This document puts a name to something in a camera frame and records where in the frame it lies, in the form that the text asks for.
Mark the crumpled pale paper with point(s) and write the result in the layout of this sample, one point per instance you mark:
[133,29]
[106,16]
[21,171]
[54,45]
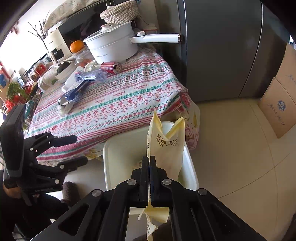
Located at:
[91,66]

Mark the beige paper pouch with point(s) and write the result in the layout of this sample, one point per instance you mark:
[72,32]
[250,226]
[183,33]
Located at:
[166,150]

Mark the dried twig bunch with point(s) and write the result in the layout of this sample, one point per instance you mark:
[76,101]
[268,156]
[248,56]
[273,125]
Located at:
[39,32]

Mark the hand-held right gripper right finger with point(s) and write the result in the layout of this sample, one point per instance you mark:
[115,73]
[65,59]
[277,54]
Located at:
[153,183]

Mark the white floral cloth bundle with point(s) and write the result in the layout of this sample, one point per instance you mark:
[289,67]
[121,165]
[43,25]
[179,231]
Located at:
[45,81]

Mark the red label spice jar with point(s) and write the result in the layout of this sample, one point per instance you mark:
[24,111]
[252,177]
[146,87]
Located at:
[40,69]

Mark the white plastic bin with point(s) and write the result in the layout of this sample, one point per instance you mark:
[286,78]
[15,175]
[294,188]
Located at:
[120,157]

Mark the brown fuzzy slipper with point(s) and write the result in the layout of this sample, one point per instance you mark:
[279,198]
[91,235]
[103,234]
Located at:
[70,192]

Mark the person's left hand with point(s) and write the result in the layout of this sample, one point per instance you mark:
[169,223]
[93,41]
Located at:
[12,192]

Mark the white electric cooking pot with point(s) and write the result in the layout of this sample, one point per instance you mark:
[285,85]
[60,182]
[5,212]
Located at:
[111,44]

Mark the floral under cloth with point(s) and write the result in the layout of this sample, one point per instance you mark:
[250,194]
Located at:
[193,122]

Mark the red drink can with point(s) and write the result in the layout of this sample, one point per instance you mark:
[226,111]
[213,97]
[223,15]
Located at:
[109,67]

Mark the person's dark pants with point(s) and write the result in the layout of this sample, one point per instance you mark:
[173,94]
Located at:
[34,217]

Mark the floral dust cover cloth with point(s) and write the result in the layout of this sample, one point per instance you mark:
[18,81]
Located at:
[62,14]

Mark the grey refrigerator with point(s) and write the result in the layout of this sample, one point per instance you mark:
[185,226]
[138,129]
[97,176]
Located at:
[219,46]

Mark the dark avocado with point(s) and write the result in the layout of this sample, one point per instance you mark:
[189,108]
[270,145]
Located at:
[63,66]

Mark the blue foil wrapper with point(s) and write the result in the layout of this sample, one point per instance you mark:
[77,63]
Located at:
[74,92]

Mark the glass jar with wooden lid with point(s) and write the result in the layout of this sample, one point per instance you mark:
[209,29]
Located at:
[82,59]

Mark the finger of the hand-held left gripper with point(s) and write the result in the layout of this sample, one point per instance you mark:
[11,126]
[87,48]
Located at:
[62,140]
[69,165]

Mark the crushed clear plastic bottle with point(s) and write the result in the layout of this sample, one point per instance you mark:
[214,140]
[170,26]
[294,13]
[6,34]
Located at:
[92,76]

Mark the green leafy plant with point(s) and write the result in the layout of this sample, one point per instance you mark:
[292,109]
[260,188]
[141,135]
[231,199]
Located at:
[16,91]

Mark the orange fruit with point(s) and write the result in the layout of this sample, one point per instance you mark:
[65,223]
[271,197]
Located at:
[77,46]

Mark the patterned striped tablecloth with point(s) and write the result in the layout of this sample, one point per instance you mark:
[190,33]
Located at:
[129,92]

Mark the pink tissue box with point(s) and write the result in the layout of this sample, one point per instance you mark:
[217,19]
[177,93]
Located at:
[150,28]

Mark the white air fryer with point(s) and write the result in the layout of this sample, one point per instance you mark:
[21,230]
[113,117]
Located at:
[56,45]

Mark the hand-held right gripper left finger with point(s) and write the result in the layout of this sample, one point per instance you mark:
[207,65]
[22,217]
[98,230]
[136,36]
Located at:
[145,183]

